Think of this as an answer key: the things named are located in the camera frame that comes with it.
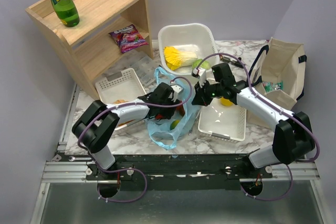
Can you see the red chili pepper toy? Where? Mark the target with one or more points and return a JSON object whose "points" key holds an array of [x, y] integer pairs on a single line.
{"points": [[181, 110]]}

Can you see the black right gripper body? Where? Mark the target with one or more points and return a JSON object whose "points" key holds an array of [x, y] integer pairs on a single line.
{"points": [[200, 94]]}

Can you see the yellow lemon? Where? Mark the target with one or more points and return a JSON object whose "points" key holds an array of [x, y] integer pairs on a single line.
{"points": [[226, 102]]}

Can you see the green lettuce toy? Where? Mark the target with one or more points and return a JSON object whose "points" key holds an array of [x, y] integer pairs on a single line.
{"points": [[204, 64]]}

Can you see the green glass bottle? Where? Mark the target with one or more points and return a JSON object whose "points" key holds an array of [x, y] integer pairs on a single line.
{"points": [[66, 11]]}

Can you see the large white plastic tub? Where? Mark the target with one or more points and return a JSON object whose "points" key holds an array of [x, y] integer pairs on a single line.
{"points": [[194, 37]]}

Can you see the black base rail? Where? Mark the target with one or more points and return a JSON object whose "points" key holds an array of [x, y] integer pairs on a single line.
{"points": [[161, 172]]}

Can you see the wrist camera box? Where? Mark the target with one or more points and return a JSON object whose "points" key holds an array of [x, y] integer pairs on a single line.
{"points": [[200, 74], [177, 92]]}

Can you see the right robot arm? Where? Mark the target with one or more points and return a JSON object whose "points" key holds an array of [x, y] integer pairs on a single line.
{"points": [[292, 131]]}

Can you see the white perforated plastic basket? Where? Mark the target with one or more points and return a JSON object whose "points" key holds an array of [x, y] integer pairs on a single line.
{"points": [[223, 122]]}

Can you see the green lime toy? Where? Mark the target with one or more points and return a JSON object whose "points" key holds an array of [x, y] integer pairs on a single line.
{"points": [[174, 124]]}

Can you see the light blue plastic grocery bag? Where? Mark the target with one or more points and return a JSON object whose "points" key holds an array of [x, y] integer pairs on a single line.
{"points": [[159, 130]]}

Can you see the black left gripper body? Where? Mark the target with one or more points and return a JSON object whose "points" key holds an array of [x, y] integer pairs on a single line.
{"points": [[172, 104]]}

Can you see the pink candy bag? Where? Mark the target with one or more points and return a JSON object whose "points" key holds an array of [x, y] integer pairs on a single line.
{"points": [[128, 38]]}

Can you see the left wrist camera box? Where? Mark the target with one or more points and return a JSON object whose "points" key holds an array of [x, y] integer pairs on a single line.
{"points": [[177, 92]]}

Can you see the small black tool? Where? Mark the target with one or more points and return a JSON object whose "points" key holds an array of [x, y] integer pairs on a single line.
{"points": [[226, 58]]}

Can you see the green snack packet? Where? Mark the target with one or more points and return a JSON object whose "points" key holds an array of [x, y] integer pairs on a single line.
{"points": [[272, 86]]}

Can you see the yellow cabbage toy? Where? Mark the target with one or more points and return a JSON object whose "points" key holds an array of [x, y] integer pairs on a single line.
{"points": [[175, 58]]}

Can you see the wooden shelf unit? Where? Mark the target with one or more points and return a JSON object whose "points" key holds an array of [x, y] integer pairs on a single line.
{"points": [[87, 50]]}

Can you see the clear plastic organizer box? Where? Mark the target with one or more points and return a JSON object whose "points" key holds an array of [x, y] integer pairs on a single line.
{"points": [[142, 64]]}

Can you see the floral canvas tote bag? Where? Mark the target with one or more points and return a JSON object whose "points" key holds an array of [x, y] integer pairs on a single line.
{"points": [[280, 61]]}

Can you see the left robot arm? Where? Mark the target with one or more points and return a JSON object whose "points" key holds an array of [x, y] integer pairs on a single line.
{"points": [[96, 125]]}

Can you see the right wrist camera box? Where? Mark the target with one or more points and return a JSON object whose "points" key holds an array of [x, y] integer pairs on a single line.
{"points": [[200, 74]]}

